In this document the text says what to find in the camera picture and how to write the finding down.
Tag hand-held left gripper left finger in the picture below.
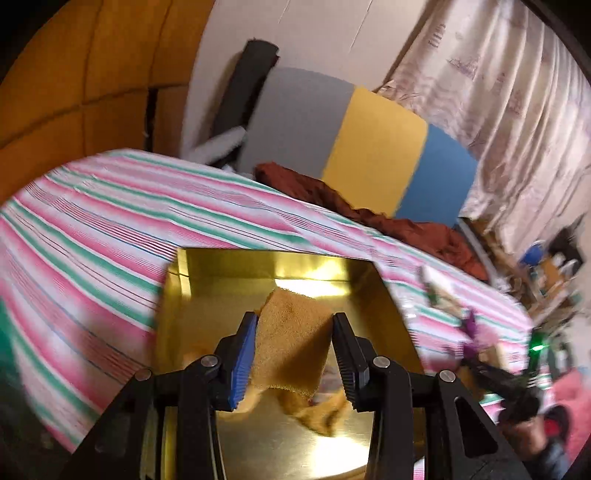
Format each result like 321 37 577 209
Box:
58 311 259 480

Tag grey yellow blue headboard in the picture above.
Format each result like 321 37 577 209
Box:
235 67 478 229

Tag cluttered wooden side table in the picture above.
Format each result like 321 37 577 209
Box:
462 217 585 324

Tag brown cardboard panel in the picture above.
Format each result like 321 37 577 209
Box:
148 83 190 155

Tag person's right forearm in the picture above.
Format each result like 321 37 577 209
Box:
522 436 575 480

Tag beige printed curtain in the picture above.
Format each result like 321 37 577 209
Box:
374 0 591 245

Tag black rolled mat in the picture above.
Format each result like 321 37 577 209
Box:
210 39 280 139

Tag person's right hand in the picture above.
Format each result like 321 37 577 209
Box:
501 413 555 464

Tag orange sponge cloth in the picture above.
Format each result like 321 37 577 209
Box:
185 287 349 437

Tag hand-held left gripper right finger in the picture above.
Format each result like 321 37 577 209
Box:
331 313 536 480

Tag grey bed frame rail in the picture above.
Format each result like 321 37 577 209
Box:
457 219 497 282

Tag pink green striped bed sheet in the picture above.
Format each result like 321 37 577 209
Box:
0 148 532 455

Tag gold metal tray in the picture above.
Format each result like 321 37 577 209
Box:
141 248 428 480

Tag orange wooden wardrobe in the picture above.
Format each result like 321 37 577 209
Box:
0 0 218 204

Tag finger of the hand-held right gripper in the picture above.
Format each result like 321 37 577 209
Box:
457 354 520 398

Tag rust brown blanket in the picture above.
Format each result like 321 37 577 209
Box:
254 161 490 282

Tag pink red cloth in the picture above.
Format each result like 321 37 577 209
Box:
545 369 591 462

